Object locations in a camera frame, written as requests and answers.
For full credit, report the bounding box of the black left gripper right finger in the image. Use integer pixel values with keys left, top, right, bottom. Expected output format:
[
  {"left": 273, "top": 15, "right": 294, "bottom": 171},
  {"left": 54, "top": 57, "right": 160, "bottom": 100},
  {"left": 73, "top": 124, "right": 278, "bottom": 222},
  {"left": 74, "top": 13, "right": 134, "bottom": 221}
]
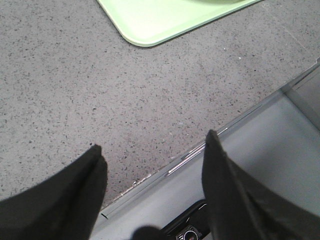
[{"left": 201, "top": 130, "right": 320, "bottom": 240}]

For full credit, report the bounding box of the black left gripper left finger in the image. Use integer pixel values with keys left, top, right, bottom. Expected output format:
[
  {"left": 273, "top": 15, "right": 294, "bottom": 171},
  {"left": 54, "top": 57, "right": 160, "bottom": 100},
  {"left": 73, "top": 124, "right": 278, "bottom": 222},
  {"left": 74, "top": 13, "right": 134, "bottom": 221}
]
[{"left": 0, "top": 145, "right": 108, "bottom": 240}]

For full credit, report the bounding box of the beige round plate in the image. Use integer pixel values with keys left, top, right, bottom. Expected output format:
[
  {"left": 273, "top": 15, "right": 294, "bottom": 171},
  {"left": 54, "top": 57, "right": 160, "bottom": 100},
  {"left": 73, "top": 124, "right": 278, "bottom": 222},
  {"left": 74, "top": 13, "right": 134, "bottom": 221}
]
[{"left": 191, "top": 0, "right": 242, "bottom": 5}]

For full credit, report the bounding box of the black robot base with gauge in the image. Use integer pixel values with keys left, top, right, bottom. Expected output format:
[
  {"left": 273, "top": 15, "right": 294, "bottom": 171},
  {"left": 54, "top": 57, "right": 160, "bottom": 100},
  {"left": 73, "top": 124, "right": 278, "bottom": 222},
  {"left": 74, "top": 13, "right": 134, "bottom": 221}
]
[{"left": 161, "top": 199, "right": 211, "bottom": 240}]

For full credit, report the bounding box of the light green plastic tray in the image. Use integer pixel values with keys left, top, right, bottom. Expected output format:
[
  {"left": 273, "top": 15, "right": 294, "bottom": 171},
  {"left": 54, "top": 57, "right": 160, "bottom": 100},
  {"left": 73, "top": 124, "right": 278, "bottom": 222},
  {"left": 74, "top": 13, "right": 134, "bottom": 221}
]
[{"left": 98, "top": 0, "right": 256, "bottom": 48}]

